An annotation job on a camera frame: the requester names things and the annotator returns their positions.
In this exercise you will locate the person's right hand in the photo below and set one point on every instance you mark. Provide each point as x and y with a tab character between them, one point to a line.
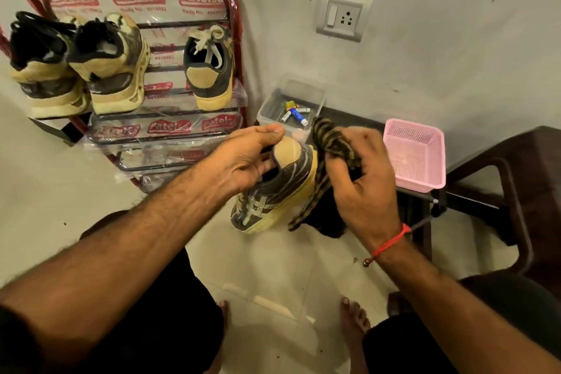
370	194

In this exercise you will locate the person's left hand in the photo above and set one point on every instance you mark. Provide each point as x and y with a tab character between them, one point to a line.
228	159

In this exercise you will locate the person's right thumb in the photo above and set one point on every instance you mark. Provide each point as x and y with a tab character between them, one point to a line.
336	178

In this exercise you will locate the person's left thumb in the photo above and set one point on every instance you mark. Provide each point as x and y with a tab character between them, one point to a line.
263	165

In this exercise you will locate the grey and yellow striped sneaker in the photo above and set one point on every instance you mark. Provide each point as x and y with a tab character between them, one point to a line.
285	185

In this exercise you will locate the black yellow striped cloth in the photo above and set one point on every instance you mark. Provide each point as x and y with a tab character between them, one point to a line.
326	139

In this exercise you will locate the person's left forearm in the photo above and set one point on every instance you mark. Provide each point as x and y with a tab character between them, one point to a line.
122	255

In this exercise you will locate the person's right forearm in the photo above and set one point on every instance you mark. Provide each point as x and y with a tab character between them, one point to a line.
442	299

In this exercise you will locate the small white tube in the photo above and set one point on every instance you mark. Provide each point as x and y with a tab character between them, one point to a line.
285	116

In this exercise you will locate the blue and white tube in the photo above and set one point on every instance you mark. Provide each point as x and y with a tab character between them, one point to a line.
299	117

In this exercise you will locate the black small table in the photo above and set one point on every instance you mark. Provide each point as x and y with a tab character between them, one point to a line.
355	117

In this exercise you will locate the yellow green small bottle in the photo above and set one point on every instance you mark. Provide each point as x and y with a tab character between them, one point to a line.
290	104

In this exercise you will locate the pink plastic basket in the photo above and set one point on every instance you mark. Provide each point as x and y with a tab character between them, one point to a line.
414	154

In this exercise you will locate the clear plastic box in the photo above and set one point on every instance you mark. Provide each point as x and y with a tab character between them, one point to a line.
302	89

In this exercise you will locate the grey yellow sneaker white laces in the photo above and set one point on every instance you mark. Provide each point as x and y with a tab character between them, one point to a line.
210	75

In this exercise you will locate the person's right foot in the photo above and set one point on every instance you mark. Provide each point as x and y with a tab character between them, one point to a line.
354	325

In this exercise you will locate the person's foot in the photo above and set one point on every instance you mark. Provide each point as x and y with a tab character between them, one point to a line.
222	325
354	325

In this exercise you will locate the red metal shoe rack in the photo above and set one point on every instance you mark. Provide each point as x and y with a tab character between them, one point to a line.
232	5

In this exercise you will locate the person's left foot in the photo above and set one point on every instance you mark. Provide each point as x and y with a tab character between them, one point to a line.
222	325

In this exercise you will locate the chunky beige black sneaker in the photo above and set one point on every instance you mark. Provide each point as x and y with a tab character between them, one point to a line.
48	80
114	71

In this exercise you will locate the black shorts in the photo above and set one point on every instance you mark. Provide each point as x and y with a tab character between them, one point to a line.
175	321

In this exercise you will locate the dark brown plastic chair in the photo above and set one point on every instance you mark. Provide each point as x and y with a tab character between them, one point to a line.
530	167

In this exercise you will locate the white wall switch socket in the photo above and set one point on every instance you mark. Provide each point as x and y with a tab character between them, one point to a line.
344	16

